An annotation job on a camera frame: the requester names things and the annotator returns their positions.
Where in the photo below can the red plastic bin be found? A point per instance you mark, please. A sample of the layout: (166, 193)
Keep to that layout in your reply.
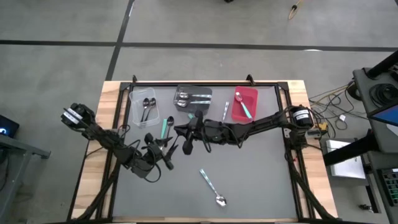
(241, 115)

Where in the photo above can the black aluminium rig frame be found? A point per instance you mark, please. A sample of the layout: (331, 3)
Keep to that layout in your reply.
(155, 83)

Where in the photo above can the clear plastic bin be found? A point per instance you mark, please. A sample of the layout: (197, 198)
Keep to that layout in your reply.
(136, 102)

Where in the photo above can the grey table mat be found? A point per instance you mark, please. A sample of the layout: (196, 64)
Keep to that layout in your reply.
(248, 199)

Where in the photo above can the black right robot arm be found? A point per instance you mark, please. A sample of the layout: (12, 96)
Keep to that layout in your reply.
(264, 124)

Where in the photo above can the black device with blue light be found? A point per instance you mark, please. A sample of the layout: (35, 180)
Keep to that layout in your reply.
(9, 124)

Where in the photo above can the black stand beam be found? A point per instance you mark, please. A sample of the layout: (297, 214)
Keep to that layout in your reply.
(348, 152)

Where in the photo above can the computer keyboard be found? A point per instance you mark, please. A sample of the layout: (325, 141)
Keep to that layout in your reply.
(391, 186)

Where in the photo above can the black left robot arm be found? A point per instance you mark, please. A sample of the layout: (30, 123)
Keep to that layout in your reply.
(109, 141)

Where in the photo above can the grey metal table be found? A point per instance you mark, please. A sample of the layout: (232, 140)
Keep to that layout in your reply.
(25, 147)

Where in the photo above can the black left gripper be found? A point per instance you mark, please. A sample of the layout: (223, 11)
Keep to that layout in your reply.
(149, 158)

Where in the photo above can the black pole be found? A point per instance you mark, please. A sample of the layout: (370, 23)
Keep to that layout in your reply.
(384, 65)

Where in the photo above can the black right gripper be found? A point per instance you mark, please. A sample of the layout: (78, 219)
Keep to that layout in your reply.
(202, 130)

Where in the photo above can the small white tag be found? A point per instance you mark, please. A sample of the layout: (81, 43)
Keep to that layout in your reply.
(342, 118)

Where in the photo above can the white box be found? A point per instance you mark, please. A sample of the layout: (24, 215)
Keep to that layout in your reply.
(346, 165)

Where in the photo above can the black spoon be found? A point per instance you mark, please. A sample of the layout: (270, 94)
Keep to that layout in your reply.
(170, 120)
(145, 103)
(152, 102)

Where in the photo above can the small black floor object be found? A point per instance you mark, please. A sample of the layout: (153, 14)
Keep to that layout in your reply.
(365, 208)

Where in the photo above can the dark grey plastic bin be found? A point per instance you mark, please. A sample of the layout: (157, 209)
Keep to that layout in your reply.
(202, 109)

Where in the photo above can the yellow and black connector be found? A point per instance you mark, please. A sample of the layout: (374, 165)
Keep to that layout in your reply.
(322, 127)

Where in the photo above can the grey equipment cart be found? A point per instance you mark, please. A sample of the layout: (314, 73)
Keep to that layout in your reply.
(362, 93)

